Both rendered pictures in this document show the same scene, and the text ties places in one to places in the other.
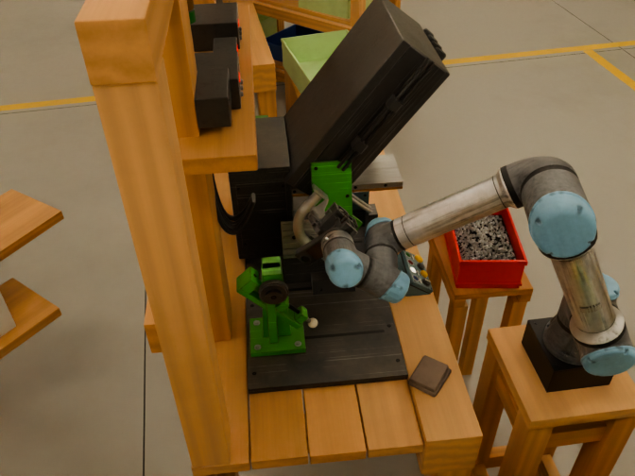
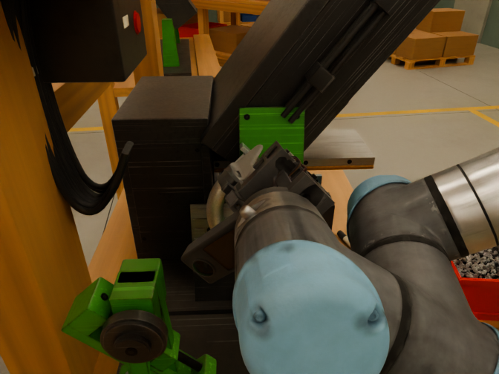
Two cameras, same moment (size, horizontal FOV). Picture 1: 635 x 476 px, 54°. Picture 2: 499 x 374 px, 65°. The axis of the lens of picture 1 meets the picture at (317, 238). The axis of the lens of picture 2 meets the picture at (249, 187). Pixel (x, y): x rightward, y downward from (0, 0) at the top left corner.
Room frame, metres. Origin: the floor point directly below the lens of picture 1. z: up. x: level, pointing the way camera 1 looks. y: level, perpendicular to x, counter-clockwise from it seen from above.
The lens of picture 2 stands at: (0.84, -0.03, 1.50)
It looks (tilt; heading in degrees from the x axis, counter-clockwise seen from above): 31 degrees down; 2
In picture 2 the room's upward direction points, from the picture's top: straight up
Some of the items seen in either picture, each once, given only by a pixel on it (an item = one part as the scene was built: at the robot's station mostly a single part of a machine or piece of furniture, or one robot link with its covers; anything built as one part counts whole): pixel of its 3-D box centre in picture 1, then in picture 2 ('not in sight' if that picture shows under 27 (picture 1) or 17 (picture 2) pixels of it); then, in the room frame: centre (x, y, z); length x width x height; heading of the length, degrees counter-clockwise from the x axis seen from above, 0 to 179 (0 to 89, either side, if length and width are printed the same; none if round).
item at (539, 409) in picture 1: (562, 369); not in sight; (1.10, -0.67, 0.83); 0.32 x 0.32 x 0.04; 7
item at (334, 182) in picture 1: (331, 190); (269, 158); (1.50, -0.04, 1.17); 0.13 x 0.12 x 0.20; 5
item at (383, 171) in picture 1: (336, 176); (279, 149); (1.66, -0.07, 1.11); 0.39 x 0.16 x 0.03; 95
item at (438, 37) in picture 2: not in sight; (429, 37); (7.49, -2.61, 0.37); 1.20 x 0.80 x 0.74; 109
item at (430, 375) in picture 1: (430, 375); not in sight; (1.03, -0.28, 0.91); 0.10 x 0.08 x 0.03; 146
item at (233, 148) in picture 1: (204, 73); not in sight; (1.54, 0.29, 1.52); 0.90 x 0.25 x 0.04; 5
